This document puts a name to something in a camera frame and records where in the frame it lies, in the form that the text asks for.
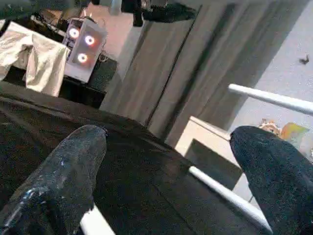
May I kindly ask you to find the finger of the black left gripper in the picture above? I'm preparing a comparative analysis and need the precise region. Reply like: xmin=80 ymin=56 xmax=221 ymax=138
xmin=142 ymin=3 xmax=199 ymax=24

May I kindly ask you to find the black plastic mat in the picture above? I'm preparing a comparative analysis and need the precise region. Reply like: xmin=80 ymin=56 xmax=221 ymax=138
xmin=0 ymin=79 xmax=265 ymax=235

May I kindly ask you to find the dark grey curtain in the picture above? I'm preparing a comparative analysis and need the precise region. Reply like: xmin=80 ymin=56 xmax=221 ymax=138
xmin=99 ymin=0 xmax=309 ymax=149

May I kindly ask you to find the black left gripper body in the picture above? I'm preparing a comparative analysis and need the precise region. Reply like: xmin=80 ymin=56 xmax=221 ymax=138
xmin=121 ymin=0 xmax=145 ymax=27

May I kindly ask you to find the white sideboard cabinet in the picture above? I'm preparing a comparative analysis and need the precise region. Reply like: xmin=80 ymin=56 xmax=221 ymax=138
xmin=174 ymin=116 xmax=261 ymax=205

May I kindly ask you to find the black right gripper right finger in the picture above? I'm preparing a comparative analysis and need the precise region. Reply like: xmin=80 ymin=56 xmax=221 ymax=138
xmin=230 ymin=125 xmax=313 ymax=235

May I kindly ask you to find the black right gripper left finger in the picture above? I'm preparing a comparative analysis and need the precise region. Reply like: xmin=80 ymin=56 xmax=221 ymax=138
xmin=0 ymin=124 xmax=108 ymax=235

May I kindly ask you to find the white computer case with fans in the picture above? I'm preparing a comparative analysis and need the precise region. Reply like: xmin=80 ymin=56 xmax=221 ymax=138
xmin=62 ymin=17 xmax=108 ymax=84

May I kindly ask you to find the white shirt cloth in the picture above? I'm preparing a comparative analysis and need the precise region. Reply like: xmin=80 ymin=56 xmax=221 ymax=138
xmin=0 ymin=22 xmax=71 ymax=97

